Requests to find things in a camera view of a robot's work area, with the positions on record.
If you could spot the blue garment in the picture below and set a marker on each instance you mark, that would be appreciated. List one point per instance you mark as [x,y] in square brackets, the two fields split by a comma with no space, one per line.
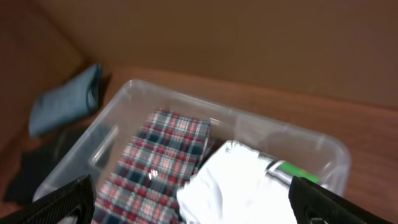
[77,98]

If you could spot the clear plastic storage container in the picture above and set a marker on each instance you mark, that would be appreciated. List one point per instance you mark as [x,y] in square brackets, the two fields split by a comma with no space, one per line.
[97,151]

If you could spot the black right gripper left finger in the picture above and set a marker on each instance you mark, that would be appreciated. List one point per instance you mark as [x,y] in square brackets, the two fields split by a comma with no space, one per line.
[76,199]

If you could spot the white garment with green tag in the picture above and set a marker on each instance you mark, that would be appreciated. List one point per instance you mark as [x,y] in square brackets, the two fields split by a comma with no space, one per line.
[238,184]

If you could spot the black garment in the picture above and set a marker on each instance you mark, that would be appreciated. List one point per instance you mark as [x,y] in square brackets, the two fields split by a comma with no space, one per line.
[38,164]

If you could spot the red plaid shirt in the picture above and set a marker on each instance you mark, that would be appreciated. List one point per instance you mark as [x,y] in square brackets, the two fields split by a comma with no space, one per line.
[161,157]

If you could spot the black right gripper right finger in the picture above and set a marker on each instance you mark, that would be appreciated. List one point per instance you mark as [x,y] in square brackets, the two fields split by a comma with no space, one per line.
[312,203]

